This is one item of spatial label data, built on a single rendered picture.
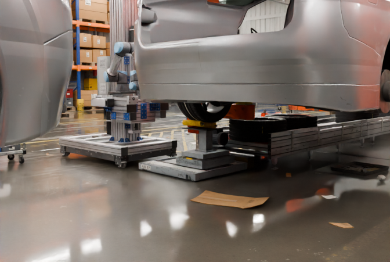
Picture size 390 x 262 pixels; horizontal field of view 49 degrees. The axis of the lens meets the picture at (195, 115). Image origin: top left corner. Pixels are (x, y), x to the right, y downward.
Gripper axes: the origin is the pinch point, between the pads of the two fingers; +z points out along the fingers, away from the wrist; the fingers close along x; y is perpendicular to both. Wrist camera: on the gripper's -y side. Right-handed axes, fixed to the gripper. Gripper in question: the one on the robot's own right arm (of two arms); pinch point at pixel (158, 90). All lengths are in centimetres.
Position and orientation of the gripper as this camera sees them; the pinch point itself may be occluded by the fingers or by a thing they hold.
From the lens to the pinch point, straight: 449.0
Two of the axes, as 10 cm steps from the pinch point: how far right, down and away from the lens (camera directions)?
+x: -7.2, 2.2, 6.6
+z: 6.7, 0.1, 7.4
